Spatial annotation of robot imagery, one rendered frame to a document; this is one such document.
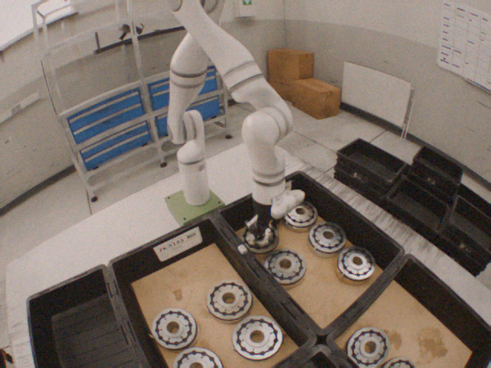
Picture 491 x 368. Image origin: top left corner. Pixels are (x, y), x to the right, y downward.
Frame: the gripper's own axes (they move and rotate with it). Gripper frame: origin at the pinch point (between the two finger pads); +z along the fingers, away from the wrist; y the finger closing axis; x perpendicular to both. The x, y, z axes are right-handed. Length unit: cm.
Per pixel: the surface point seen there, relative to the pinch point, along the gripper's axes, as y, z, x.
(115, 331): 48.5, 2.4, -1.1
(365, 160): -110, 36, -17
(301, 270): 2.8, -0.7, 14.4
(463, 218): -110, 36, 64
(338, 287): -1.4, 2.2, 23.8
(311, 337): 15.8, -7.8, 28.1
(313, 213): -13.8, -0.7, 4.5
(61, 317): 64, 2, -13
